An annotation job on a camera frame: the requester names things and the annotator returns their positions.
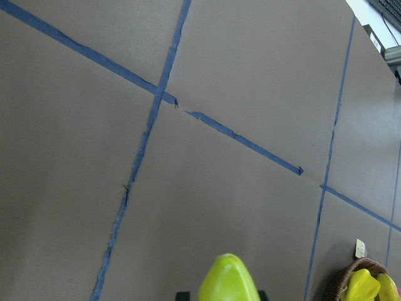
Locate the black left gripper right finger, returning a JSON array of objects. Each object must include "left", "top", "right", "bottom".
[{"left": 258, "top": 290, "right": 268, "bottom": 301}]

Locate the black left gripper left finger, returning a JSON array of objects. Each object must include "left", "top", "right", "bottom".
[{"left": 175, "top": 291, "right": 190, "bottom": 301}]

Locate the yellow banana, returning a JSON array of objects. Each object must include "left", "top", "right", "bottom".
[
  {"left": 197, "top": 253, "right": 260, "bottom": 300},
  {"left": 375, "top": 273, "right": 400, "bottom": 301}
]

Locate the white basket price tag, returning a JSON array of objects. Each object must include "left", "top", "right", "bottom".
[{"left": 355, "top": 238, "right": 367, "bottom": 258}]

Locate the brown wicker basket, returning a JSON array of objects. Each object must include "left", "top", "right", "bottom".
[{"left": 322, "top": 258, "right": 388, "bottom": 301}]

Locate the black keyboard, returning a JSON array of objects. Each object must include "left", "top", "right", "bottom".
[{"left": 368, "top": 0, "right": 401, "bottom": 25}]

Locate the aluminium frame post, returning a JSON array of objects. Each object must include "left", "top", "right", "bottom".
[{"left": 384, "top": 45, "right": 401, "bottom": 68}]

